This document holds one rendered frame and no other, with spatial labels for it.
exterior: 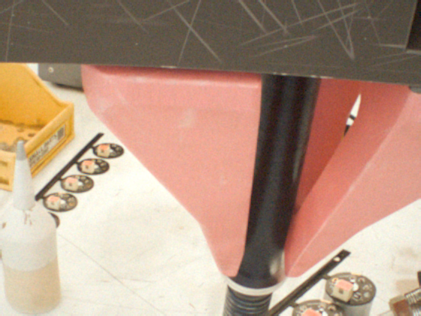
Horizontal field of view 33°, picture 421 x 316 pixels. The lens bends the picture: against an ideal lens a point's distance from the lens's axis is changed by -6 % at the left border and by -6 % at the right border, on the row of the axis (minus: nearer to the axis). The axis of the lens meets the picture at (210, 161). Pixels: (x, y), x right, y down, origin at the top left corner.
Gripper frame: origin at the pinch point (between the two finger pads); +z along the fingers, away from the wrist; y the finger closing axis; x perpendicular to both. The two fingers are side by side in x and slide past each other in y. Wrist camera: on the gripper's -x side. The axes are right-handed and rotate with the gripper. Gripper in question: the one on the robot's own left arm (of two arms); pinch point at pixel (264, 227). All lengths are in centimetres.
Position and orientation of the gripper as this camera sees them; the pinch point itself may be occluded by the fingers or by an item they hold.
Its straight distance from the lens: 14.9
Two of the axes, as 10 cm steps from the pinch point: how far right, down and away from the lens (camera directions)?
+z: -0.6, 7.0, 7.2
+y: -10.0, -0.6, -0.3
